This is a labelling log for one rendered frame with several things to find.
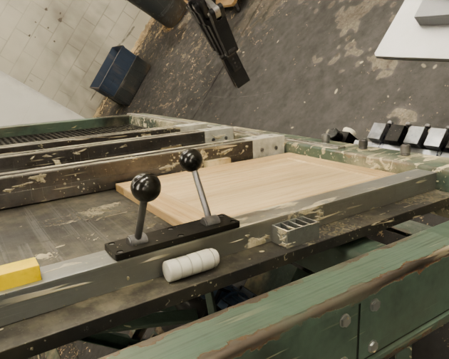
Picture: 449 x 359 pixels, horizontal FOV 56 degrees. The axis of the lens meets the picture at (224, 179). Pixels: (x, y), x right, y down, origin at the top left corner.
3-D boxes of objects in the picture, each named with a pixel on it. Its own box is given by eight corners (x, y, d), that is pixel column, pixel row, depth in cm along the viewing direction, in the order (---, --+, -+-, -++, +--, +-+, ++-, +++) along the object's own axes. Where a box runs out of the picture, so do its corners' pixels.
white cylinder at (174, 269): (172, 285, 57) (221, 269, 61) (169, 266, 56) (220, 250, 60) (162, 278, 59) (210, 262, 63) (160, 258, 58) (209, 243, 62)
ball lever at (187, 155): (228, 224, 65) (202, 143, 67) (207, 229, 63) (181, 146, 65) (217, 229, 68) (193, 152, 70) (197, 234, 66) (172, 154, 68)
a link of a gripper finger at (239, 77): (233, 48, 79) (234, 48, 78) (248, 79, 83) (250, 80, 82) (220, 57, 79) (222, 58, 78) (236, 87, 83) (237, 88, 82)
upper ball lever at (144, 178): (154, 253, 60) (168, 182, 51) (128, 260, 58) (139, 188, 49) (143, 233, 62) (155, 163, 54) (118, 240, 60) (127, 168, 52)
